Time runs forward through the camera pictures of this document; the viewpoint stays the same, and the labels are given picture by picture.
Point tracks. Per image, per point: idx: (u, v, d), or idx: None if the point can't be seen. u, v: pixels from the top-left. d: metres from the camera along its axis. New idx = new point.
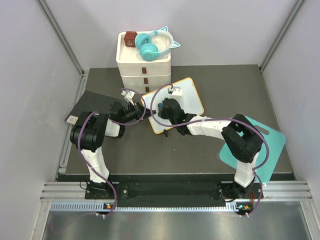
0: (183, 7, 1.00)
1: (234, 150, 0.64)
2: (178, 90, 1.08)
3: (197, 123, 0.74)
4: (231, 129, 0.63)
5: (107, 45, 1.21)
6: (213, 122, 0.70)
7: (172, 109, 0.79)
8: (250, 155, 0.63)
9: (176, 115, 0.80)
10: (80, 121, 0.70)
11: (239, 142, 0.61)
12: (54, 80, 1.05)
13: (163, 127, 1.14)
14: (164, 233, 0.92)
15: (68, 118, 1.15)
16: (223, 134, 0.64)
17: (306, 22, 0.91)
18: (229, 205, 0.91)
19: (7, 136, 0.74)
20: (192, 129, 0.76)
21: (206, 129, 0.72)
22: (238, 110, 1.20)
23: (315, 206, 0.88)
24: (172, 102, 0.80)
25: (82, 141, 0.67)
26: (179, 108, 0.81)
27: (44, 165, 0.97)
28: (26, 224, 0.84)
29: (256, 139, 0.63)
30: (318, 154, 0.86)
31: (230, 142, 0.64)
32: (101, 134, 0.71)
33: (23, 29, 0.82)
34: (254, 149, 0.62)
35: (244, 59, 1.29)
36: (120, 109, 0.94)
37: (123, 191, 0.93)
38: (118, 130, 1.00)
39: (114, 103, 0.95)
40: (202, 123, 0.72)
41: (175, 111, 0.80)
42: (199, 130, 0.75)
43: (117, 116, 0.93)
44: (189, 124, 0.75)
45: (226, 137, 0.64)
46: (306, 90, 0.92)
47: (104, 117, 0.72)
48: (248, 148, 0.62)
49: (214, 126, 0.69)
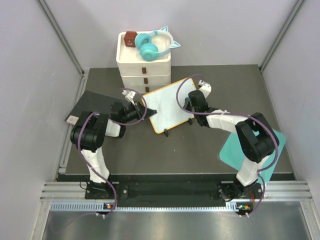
0: (184, 7, 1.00)
1: (245, 147, 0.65)
2: (208, 86, 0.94)
3: (217, 116, 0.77)
4: (247, 125, 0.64)
5: (107, 45, 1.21)
6: (231, 117, 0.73)
7: (195, 98, 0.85)
8: (259, 156, 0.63)
9: (198, 106, 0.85)
10: (80, 121, 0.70)
11: (251, 139, 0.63)
12: (54, 80, 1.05)
13: (163, 127, 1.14)
14: (164, 233, 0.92)
15: (68, 118, 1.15)
16: (237, 128, 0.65)
17: (306, 22, 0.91)
18: (229, 205, 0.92)
19: (7, 136, 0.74)
20: (210, 121, 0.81)
21: (223, 122, 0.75)
22: (238, 110, 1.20)
23: (315, 206, 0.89)
24: (197, 93, 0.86)
25: (82, 141, 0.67)
26: (202, 100, 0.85)
27: (44, 165, 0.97)
28: (26, 225, 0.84)
29: (269, 142, 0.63)
30: (318, 154, 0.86)
31: (242, 137, 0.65)
32: (101, 134, 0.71)
33: (22, 29, 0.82)
34: (265, 151, 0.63)
35: (244, 59, 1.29)
36: (121, 109, 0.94)
37: (123, 191, 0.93)
38: (118, 129, 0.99)
39: (114, 103, 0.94)
40: (221, 116, 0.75)
41: (198, 102, 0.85)
42: (217, 122, 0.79)
43: (118, 116, 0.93)
44: (209, 116, 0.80)
45: (239, 132, 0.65)
46: (306, 90, 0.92)
47: (104, 117, 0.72)
48: (259, 147, 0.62)
49: (231, 120, 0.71)
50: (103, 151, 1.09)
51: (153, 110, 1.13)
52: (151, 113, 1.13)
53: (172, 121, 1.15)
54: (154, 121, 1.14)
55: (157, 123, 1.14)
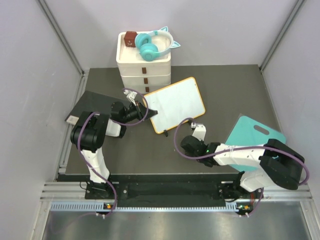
0: (183, 7, 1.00)
1: (278, 181, 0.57)
2: (201, 125, 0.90)
3: (226, 153, 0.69)
4: (271, 158, 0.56)
5: (107, 46, 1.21)
6: (243, 151, 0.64)
7: (189, 144, 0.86)
8: (296, 182, 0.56)
9: (196, 149, 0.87)
10: (80, 121, 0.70)
11: (284, 171, 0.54)
12: (54, 80, 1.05)
13: (163, 127, 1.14)
14: (164, 233, 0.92)
15: (68, 118, 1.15)
16: (262, 165, 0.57)
17: (306, 21, 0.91)
18: (229, 205, 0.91)
19: (7, 135, 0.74)
20: (219, 159, 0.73)
21: (237, 159, 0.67)
22: (238, 110, 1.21)
23: (315, 206, 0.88)
24: (189, 139, 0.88)
25: (82, 141, 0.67)
26: (196, 141, 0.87)
27: (44, 165, 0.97)
28: (26, 225, 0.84)
29: (297, 163, 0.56)
30: (318, 155, 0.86)
31: (272, 174, 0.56)
32: (102, 135, 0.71)
33: (22, 29, 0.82)
34: (298, 175, 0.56)
35: (244, 59, 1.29)
36: (122, 109, 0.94)
37: (123, 192, 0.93)
38: (119, 129, 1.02)
39: (115, 102, 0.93)
40: (232, 153, 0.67)
41: (194, 146, 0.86)
42: (227, 159, 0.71)
43: (118, 116, 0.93)
44: (217, 155, 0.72)
45: (267, 169, 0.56)
46: (307, 90, 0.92)
47: (103, 116, 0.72)
48: (293, 175, 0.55)
49: (246, 155, 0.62)
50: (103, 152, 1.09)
51: (154, 110, 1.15)
52: (152, 114, 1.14)
53: (172, 121, 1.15)
54: (154, 122, 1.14)
55: (158, 123, 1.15)
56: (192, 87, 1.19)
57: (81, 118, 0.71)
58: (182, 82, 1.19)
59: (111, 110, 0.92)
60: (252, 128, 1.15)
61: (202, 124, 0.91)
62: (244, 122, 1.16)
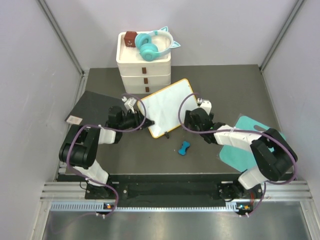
0: (183, 7, 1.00)
1: (263, 168, 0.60)
2: (207, 102, 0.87)
3: (225, 133, 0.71)
4: (263, 143, 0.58)
5: (107, 46, 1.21)
6: (242, 134, 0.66)
7: (198, 116, 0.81)
8: (278, 176, 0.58)
9: (203, 123, 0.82)
10: (69, 138, 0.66)
11: (269, 159, 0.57)
12: (54, 80, 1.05)
13: (161, 130, 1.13)
14: (164, 233, 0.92)
15: (68, 118, 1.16)
16: (252, 146, 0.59)
17: (306, 22, 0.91)
18: (229, 205, 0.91)
19: (7, 135, 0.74)
20: (218, 138, 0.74)
21: (234, 140, 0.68)
22: (238, 110, 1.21)
23: (315, 206, 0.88)
24: (199, 110, 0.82)
25: (71, 159, 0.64)
26: (205, 115, 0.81)
27: (43, 165, 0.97)
28: (26, 224, 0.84)
29: (288, 160, 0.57)
30: (317, 155, 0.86)
31: (259, 158, 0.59)
32: (92, 152, 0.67)
33: (23, 29, 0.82)
34: (284, 169, 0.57)
35: (244, 59, 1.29)
36: (120, 113, 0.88)
37: (123, 191, 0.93)
38: (114, 136, 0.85)
39: (113, 106, 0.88)
40: (231, 133, 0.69)
41: (202, 119, 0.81)
42: (226, 140, 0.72)
43: (115, 119, 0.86)
44: (217, 133, 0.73)
45: (255, 151, 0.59)
46: (306, 90, 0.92)
47: (95, 130, 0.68)
48: (278, 166, 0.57)
49: (242, 137, 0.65)
50: (98, 155, 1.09)
51: (151, 121, 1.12)
52: (149, 124, 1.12)
53: (171, 122, 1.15)
54: (151, 126, 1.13)
55: (155, 127, 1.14)
56: (186, 89, 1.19)
57: (71, 134, 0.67)
58: (176, 84, 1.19)
59: (108, 113, 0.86)
60: (252, 128, 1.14)
61: (208, 101, 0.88)
62: (244, 122, 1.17)
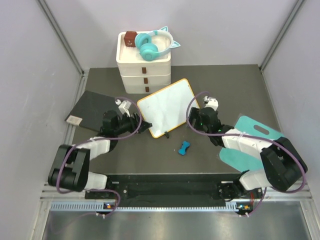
0: (183, 7, 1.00)
1: (271, 176, 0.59)
2: (214, 100, 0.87)
3: (234, 137, 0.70)
4: (273, 152, 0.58)
5: (107, 46, 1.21)
6: (252, 140, 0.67)
7: (208, 116, 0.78)
8: (287, 186, 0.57)
9: (211, 124, 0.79)
10: (58, 162, 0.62)
11: (279, 168, 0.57)
12: (54, 80, 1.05)
13: (160, 130, 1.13)
14: (164, 233, 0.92)
15: (68, 118, 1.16)
16: (262, 154, 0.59)
17: (306, 21, 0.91)
18: (229, 205, 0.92)
19: (7, 135, 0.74)
20: (226, 141, 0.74)
21: (242, 145, 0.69)
22: (238, 110, 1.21)
23: (315, 206, 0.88)
24: (209, 111, 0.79)
25: (62, 184, 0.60)
26: (215, 116, 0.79)
27: (43, 165, 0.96)
28: (26, 225, 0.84)
29: (297, 170, 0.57)
30: (317, 154, 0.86)
31: (268, 166, 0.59)
32: (84, 175, 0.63)
33: (23, 29, 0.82)
34: (293, 180, 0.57)
35: (244, 59, 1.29)
36: (115, 118, 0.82)
37: (123, 191, 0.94)
38: (108, 145, 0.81)
39: (109, 111, 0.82)
40: (240, 138, 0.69)
41: (211, 120, 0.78)
42: (234, 144, 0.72)
43: (109, 125, 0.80)
44: (224, 136, 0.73)
45: (264, 159, 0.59)
46: (306, 90, 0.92)
47: (84, 151, 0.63)
48: (287, 177, 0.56)
49: (252, 144, 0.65)
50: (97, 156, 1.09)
51: (149, 123, 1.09)
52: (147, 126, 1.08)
53: (171, 122, 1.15)
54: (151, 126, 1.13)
55: (155, 127, 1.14)
56: (186, 89, 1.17)
57: (59, 156, 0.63)
58: (175, 84, 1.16)
59: (103, 118, 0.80)
60: (252, 128, 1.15)
61: (215, 99, 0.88)
62: (244, 122, 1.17)
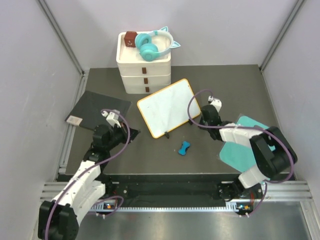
0: (183, 7, 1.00)
1: (260, 163, 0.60)
2: (218, 101, 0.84)
3: (230, 129, 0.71)
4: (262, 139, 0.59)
5: (107, 46, 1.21)
6: (246, 130, 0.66)
7: (207, 112, 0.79)
8: (275, 173, 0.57)
9: (211, 119, 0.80)
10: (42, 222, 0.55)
11: (266, 155, 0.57)
12: (54, 80, 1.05)
13: (160, 130, 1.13)
14: (164, 233, 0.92)
15: (68, 118, 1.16)
16: (251, 141, 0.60)
17: (306, 21, 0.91)
18: (229, 205, 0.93)
19: (7, 135, 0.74)
20: (223, 134, 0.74)
21: (237, 136, 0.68)
22: (238, 110, 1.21)
23: (315, 206, 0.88)
24: (209, 107, 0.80)
25: None
26: (215, 112, 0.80)
27: (43, 165, 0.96)
28: (26, 225, 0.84)
29: (286, 159, 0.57)
30: (317, 155, 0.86)
31: (257, 153, 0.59)
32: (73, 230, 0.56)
33: (23, 30, 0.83)
34: (281, 168, 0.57)
35: (244, 59, 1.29)
36: (107, 134, 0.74)
37: (123, 191, 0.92)
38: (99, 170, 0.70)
39: (99, 126, 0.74)
40: (234, 130, 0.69)
41: (210, 115, 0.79)
42: (230, 137, 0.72)
43: (101, 142, 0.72)
44: (221, 129, 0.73)
45: (253, 145, 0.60)
46: (306, 90, 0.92)
47: (67, 210, 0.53)
48: (276, 164, 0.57)
49: (244, 133, 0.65)
50: None
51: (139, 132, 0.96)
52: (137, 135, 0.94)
53: (171, 122, 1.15)
54: (151, 126, 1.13)
55: (154, 127, 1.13)
56: (186, 90, 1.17)
57: (42, 216, 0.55)
58: (176, 84, 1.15)
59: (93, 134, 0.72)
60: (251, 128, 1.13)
61: (218, 99, 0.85)
62: (244, 122, 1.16)
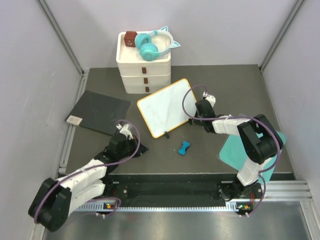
0: (183, 7, 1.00)
1: (247, 148, 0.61)
2: (212, 97, 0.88)
3: (222, 120, 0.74)
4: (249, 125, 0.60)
5: (107, 46, 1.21)
6: (235, 120, 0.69)
7: (201, 106, 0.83)
8: (261, 157, 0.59)
9: (205, 113, 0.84)
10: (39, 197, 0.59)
11: (252, 139, 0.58)
12: (54, 80, 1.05)
13: (160, 130, 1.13)
14: (164, 233, 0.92)
15: (68, 118, 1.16)
16: (238, 127, 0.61)
17: (306, 21, 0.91)
18: (229, 205, 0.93)
19: (7, 135, 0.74)
20: (215, 125, 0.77)
21: (227, 126, 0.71)
22: (238, 110, 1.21)
23: (314, 206, 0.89)
24: (203, 101, 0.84)
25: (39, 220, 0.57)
26: (208, 106, 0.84)
27: (43, 165, 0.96)
28: (26, 225, 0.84)
29: (272, 144, 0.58)
30: (317, 155, 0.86)
31: (244, 138, 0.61)
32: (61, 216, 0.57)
33: (23, 29, 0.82)
34: (267, 152, 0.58)
35: (244, 59, 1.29)
36: (122, 142, 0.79)
37: (123, 191, 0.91)
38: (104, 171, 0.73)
39: (118, 134, 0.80)
40: (225, 120, 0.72)
41: (204, 110, 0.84)
42: (222, 128, 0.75)
43: (114, 148, 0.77)
44: (214, 121, 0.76)
45: (240, 131, 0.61)
46: (306, 90, 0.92)
47: (65, 193, 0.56)
48: (262, 148, 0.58)
49: (233, 122, 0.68)
50: None
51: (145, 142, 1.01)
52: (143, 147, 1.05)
53: (171, 122, 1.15)
54: (151, 126, 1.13)
55: (154, 127, 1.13)
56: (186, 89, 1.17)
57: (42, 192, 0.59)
58: (176, 84, 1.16)
59: (110, 139, 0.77)
60: None
61: (213, 95, 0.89)
62: None
